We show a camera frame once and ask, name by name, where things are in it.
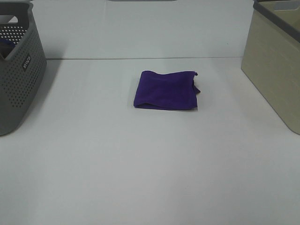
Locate purple towel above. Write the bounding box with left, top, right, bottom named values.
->
left=133, top=71, right=200, bottom=110

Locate blue towel in basket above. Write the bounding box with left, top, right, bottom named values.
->
left=0, top=39, right=15, bottom=50

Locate grey perforated laundry basket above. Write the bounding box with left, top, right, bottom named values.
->
left=0, top=1, right=47, bottom=135

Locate beige storage bin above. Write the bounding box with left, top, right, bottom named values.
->
left=241, top=0, right=300, bottom=134

